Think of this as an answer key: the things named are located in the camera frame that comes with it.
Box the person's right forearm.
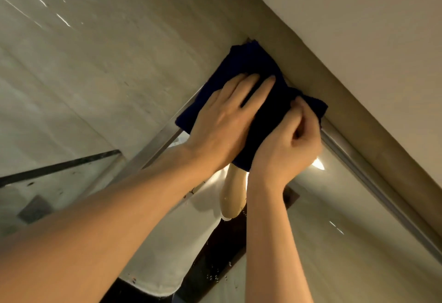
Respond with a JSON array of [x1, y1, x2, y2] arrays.
[[244, 173, 315, 303]]

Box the person's left forearm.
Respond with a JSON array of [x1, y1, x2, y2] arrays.
[[0, 144, 211, 303]]

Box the glass shower enclosure gold frame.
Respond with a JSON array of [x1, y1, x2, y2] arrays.
[[0, 150, 123, 241]]

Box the silver framed wall mirror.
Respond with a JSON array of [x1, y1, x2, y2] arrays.
[[100, 38, 442, 303]]

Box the person's left hand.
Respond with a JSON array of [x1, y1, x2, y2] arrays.
[[185, 73, 277, 175]]

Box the blue microfibre cloth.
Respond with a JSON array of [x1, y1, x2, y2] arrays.
[[175, 39, 329, 172]]

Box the person's right hand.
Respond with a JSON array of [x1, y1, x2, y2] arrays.
[[248, 96, 324, 193]]

